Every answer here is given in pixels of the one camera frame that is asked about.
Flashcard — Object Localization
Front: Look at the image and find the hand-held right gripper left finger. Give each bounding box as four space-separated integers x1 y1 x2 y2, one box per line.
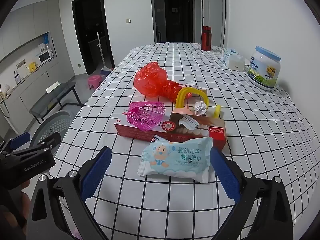
25 146 113 240

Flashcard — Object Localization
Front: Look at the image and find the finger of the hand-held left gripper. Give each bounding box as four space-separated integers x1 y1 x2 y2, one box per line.
30 132 62 153
5 132 31 153

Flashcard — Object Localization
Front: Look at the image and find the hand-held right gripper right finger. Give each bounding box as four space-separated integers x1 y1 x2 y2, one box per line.
209 147 294 240

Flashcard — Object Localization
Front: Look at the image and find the blue white wet wipes packet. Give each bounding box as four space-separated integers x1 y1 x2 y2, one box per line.
137 135 213 184

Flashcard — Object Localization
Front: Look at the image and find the red toothpaste box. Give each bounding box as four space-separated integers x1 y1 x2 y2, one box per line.
114 111 227 153

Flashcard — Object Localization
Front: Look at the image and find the white paper ball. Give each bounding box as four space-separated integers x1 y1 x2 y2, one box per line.
194 101 208 117

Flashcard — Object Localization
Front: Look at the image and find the pink plastic mesh basket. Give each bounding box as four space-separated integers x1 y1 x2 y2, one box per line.
126 101 167 132

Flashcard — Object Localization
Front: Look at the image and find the grey kitchen counter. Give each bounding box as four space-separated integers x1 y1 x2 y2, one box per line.
0 52 75 135

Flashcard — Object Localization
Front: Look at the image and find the dark glass coffee table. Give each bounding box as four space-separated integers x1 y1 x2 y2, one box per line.
28 81 84 124

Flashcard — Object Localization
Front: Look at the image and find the flat white box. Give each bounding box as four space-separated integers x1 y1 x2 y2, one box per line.
46 81 60 92

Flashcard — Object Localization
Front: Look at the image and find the pink plastic stool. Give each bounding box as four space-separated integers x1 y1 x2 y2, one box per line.
87 74 102 90

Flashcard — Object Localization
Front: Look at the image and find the pink plastic piece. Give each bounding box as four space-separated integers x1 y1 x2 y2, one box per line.
171 105 195 117

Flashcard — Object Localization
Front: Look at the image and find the white microwave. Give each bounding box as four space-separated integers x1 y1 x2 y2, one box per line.
37 49 54 64

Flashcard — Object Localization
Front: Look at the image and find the broom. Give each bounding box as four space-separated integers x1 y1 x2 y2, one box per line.
96 32 113 72

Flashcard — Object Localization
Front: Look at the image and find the red plastic bag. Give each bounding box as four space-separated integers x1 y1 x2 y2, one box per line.
133 61 193 102

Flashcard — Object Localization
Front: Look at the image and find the white square box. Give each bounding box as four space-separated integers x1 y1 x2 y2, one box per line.
228 55 246 71

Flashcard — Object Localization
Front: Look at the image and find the white tub with blue lid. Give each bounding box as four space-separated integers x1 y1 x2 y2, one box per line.
247 46 282 91

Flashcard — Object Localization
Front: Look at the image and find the blue white tissue pack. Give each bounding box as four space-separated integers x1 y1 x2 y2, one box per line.
222 47 239 65

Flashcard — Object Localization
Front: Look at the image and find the red water bottle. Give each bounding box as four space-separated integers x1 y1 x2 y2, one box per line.
201 26 212 51

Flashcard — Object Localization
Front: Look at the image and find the yellow plastic ring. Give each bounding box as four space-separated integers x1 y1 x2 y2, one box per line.
175 87 209 110

